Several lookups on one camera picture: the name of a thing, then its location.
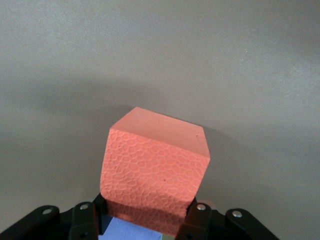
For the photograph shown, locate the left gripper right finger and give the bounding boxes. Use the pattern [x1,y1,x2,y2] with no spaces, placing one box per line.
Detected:
[176,196,226,240]

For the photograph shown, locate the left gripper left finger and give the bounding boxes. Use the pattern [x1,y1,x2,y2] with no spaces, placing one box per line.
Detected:
[67,192,111,240]

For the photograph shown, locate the purple foam block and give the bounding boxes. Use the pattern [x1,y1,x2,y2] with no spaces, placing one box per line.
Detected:
[98,216,163,240]

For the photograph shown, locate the orange foam block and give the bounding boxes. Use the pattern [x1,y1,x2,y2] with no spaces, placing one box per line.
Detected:
[99,106,210,237]

